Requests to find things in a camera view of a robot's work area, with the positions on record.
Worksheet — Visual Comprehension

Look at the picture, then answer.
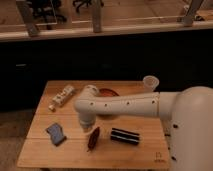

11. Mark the wooden railing post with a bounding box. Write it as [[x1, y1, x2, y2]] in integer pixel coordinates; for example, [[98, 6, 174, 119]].
[[16, 0, 39, 37], [182, 0, 203, 27], [92, 0, 102, 33]]

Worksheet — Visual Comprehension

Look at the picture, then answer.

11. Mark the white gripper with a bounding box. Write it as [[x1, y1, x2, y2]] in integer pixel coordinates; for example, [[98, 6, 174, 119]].
[[79, 117, 95, 132]]

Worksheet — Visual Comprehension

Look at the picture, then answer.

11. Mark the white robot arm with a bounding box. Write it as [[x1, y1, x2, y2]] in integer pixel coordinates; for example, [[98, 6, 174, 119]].
[[74, 85, 213, 171]]

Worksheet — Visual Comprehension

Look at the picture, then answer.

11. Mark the wooden railing post right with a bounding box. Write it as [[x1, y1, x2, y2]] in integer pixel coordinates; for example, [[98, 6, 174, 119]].
[[182, 0, 203, 27]]

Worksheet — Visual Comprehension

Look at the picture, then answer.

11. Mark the wooden railing post middle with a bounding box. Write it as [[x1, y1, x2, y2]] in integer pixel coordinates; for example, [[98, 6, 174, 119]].
[[92, 0, 102, 33]]

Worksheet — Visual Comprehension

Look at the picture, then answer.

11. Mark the black office chair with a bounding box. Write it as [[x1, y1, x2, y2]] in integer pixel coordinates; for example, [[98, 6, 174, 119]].
[[27, 0, 67, 23], [72, 0, 104, 13]]

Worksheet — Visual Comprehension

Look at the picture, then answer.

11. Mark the black striped rectangular box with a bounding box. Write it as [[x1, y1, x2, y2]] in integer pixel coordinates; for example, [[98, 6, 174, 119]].
[[110, 128, 140, 145]]

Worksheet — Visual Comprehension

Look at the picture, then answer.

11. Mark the wooden railing post left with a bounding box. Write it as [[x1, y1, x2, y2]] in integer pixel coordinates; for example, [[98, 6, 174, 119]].
[[16, 0, 39, 37]]

